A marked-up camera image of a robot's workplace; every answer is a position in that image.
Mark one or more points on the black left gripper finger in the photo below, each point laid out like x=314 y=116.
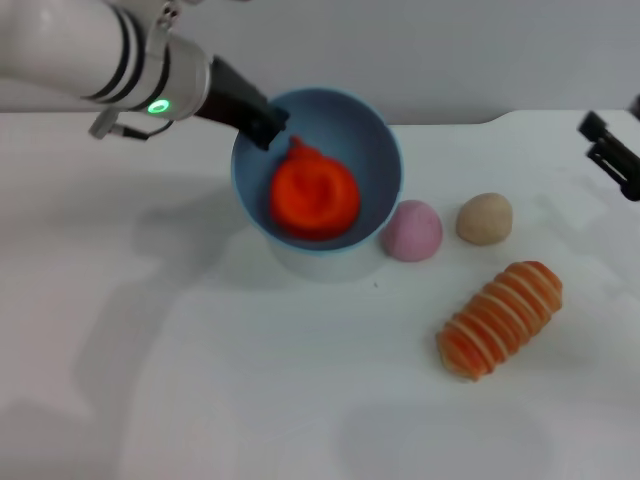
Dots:
x=267 y=125

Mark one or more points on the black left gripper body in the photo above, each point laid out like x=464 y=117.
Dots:
x=227 y=97

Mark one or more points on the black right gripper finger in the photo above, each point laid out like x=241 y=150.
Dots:
x=597 y=127
x=617 y=167

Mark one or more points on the orange mandarin fruit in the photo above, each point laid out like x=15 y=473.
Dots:
x=315 y=195

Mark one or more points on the blue bowl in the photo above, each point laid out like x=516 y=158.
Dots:
x=360 y=150

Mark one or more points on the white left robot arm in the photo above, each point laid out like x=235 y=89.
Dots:
x=60 y=45

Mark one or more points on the beige round bun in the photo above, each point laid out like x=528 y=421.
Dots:
x=485 y=219

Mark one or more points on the pink round bun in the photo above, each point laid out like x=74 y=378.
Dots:
x=412 y=232

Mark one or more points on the orange striped bread loaf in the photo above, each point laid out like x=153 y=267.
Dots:
x=500 y=320

